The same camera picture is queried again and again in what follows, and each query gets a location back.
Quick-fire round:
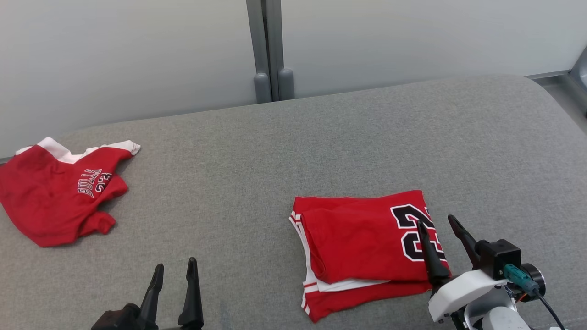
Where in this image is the grey wall base rail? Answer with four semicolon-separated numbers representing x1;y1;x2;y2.
525;46;587;115

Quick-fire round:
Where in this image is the teal right camera connector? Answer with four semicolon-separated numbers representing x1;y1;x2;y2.
503;264;541;297

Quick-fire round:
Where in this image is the grey fabric sofa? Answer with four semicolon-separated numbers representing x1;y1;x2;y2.
0;75;587;330

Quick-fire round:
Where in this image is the red Bulls garment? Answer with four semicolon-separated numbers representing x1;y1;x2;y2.
0;137;141;248

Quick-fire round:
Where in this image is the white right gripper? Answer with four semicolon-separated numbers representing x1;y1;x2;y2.
416;214;509;324

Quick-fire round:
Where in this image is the red jersey with striped trim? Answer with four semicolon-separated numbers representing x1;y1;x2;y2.
289;190;453;323

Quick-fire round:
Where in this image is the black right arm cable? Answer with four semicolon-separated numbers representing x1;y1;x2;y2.
536;291;569;330

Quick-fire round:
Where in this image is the grey metal door frame post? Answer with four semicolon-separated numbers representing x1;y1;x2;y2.
246;0;295;104

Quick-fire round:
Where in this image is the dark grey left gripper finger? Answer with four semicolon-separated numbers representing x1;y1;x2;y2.
140;264;164;330
178;257;204;329

